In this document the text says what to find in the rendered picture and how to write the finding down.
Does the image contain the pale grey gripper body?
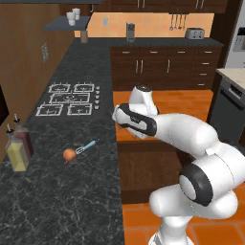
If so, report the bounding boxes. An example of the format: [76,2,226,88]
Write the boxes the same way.
[127,125,152,141]

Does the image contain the dark brown open drawer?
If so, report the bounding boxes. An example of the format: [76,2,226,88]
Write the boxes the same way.
[115,126,196,205]

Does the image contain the dark brown base cupboards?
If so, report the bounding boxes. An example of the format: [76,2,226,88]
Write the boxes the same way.
[108,45,223,93]

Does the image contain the orange round onion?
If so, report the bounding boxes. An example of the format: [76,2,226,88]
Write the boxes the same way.
[62,147,78,163]

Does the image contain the black hob with white grates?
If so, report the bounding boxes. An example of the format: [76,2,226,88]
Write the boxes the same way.
[35,81,102,118]

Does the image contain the dark grey dishwasher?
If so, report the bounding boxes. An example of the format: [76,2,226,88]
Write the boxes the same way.
[208,77,245,147]

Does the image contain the grey coffee machine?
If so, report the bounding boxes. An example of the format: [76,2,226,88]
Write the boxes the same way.
[125,21,136,43]

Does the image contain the beige jar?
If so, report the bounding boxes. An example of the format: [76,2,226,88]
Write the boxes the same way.
[79,30,89,44]

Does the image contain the dark red bottle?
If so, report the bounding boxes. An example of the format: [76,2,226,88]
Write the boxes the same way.
[12,113,34,159]

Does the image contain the silver toaster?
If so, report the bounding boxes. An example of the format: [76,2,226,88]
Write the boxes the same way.
[185,27,206,41]

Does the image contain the yellow oil bottle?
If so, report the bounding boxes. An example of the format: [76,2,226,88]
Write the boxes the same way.
[5,123,30,173]

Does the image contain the white cup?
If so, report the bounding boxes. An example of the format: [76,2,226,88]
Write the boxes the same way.
[65,11,77,27]
[71,7,81,21]

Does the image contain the silver fridge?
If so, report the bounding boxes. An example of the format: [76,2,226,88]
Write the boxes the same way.
[223,5,245,70]

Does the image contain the whisk with blue handle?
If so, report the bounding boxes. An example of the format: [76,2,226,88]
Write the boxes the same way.
[74,138,100,157]

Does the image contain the grey wall outlet plate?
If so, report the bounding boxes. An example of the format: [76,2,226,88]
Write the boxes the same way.
[40,42,50,63]

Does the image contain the dark brown wall cupboards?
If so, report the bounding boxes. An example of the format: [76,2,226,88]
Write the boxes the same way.
[91,0,230,14]

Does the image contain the dark grey wall shelf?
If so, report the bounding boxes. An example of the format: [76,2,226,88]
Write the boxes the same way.
[43,15,92,33]

